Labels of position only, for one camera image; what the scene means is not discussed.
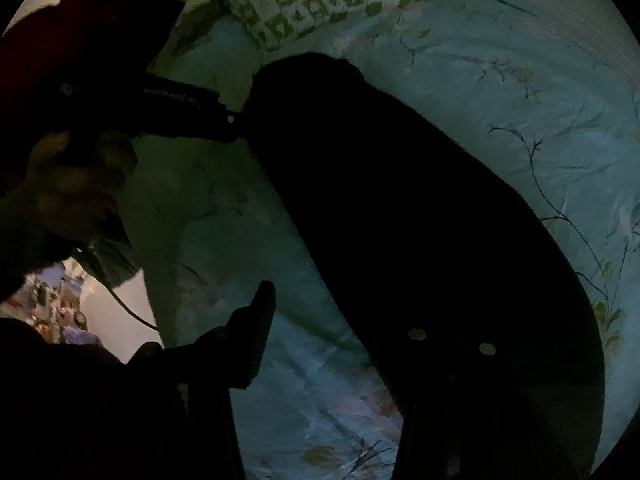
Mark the person's left hand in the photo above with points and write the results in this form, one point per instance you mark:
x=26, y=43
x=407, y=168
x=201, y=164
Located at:
x=80, y=185

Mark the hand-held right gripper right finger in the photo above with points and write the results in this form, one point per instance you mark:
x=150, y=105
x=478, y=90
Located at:
x=480, y=380

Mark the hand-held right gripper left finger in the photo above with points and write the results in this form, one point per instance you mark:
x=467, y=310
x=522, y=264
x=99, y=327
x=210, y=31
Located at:
x=261, y=325

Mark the black pants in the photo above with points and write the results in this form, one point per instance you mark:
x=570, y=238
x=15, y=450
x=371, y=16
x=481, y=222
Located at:
x=375, y=185

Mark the white striped blanket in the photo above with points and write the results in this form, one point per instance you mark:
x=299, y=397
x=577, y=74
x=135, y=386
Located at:
x=575, y=10

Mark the colourful clutter pile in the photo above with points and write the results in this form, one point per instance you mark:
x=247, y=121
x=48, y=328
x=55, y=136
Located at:
x=55, y=305

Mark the teal floral bed sheet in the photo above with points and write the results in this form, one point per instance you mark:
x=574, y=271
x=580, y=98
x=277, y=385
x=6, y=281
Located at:
x=450, y=85

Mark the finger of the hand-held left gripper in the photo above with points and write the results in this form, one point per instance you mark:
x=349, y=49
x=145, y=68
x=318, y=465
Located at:
x=231, y=120

